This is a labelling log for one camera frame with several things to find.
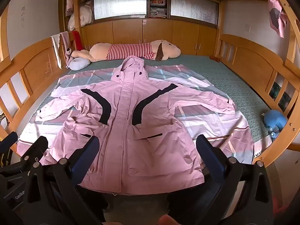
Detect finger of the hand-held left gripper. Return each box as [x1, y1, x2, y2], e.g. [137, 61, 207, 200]
[20, 136, 49, 169]
[0, 131, 19, 153]

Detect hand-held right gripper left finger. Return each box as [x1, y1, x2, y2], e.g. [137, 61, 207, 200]
[23, 136, 100, 225]

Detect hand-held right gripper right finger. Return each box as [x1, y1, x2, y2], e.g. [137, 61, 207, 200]
[196, 135, 273, 225]

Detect pink jacket with black stripes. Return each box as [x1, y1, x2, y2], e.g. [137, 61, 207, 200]
[39, 56, 236, 195]

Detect person's right hand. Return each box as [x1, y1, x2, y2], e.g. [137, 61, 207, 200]
[158, 214, 180, 225]

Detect plaid bed sheet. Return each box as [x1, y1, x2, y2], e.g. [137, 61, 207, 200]
[18, 64, 255, 167]

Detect blue plush toy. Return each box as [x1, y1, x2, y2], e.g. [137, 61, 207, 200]
[262, 109, 288, 142]

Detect green quilted mattress cover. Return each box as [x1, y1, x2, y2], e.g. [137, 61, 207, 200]
[35, 54, 273, 150]

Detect lavender neck pillow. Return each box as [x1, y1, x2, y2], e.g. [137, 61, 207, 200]
[68, 57, 91, 71]

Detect small pink plush toy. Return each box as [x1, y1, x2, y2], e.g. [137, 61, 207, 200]
[66, 46, 76, 69]

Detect white hanging cloth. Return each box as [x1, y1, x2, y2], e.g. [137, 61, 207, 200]
[51, 34, 63, 69]

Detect pink hanging towel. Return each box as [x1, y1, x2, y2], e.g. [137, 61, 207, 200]
[60, 31, 71, 50]

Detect striped plush dog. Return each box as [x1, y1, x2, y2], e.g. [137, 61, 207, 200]
[71, 40, 181, 62]

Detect red cloth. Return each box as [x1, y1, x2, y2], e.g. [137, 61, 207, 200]
[71, 30, 81, 51]

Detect white plush bundle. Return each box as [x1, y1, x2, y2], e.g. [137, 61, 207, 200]
[68, 1, 94, 31]

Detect ribbed glass window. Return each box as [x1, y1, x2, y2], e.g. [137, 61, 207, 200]
[93, 0, 148, 20]
[170, 0, 219, 25]

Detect shelf of books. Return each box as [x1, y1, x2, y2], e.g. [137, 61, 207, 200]
[149, 0, 168, 19]

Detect pink garment with grey patch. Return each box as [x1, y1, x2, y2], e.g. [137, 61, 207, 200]
[267, 0, 288, 38]

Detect wooden bunk bed frame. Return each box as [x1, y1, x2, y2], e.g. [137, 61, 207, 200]
[0, 0, 300, 169]

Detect wooden wall cabinets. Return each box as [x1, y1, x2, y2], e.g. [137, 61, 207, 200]
[81, 19, 217, 57]

